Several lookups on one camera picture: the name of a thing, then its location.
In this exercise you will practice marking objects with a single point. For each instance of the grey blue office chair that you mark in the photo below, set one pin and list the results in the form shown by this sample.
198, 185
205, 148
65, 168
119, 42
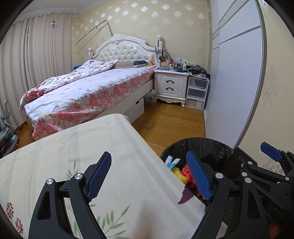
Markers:
9, 137

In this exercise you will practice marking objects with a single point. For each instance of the white storage box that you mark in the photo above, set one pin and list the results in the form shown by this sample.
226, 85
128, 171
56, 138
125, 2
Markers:
135, 110

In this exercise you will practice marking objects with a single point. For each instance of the white bed frame padded headboard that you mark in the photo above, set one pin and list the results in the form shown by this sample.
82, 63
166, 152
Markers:
124, 49

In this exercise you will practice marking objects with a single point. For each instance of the white wall socket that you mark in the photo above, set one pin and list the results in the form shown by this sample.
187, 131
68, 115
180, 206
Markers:
181, 60

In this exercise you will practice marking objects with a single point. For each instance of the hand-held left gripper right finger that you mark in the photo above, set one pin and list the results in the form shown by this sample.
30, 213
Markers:
198, 174

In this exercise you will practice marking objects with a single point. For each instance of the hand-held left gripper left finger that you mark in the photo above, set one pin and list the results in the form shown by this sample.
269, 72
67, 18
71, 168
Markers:
98, 177

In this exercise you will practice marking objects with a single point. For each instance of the waste bin with black bag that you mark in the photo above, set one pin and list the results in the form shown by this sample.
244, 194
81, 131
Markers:
202, 144

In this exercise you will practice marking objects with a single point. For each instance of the floral duvet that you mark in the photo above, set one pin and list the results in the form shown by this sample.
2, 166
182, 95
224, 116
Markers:
91, 67

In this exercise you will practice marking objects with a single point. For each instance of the small white blue tube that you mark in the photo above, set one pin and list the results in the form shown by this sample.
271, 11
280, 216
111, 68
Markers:
169, 159
176, 162

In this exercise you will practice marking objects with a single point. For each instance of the floral pink bedsheet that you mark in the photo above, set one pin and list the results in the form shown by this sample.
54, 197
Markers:
91, 89

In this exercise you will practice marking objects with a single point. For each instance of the red yarn pompom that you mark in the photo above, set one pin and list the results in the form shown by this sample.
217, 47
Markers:
187, 172

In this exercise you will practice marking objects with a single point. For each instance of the clear plastic drawer unit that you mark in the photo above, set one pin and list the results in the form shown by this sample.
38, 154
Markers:
196, 92

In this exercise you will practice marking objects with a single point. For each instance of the pillow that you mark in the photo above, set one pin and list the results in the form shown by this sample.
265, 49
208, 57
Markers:
124, 63

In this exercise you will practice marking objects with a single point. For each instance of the clutter of bottles and boxes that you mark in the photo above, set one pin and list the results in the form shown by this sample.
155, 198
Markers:
197, 69

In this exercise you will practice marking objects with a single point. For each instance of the thin metal rod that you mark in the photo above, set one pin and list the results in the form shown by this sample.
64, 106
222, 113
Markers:
111, 28

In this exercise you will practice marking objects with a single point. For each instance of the teal cushion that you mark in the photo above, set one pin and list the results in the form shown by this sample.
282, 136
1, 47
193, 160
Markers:
77, 67

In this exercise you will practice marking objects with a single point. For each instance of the white wardrobe sliding door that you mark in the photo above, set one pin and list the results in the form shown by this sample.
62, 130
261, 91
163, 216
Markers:
236, 69

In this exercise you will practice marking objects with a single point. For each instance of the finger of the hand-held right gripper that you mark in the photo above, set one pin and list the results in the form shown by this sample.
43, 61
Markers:
238, 158
271, 150

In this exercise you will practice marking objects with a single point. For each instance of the beige curtains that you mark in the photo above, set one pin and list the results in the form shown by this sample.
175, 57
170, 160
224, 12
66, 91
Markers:
46, 46

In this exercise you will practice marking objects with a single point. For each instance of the yellow spiky ball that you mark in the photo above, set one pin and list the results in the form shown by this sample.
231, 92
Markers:
178, 172

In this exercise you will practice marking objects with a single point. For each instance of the white nightstand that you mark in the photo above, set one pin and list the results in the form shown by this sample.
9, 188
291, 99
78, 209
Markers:
172, 85

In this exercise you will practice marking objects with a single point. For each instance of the clear plastic bag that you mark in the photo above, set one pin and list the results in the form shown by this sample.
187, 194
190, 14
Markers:
150, 96

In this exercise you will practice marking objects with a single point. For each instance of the teal small packet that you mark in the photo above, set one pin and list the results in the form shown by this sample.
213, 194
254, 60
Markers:
168, 165

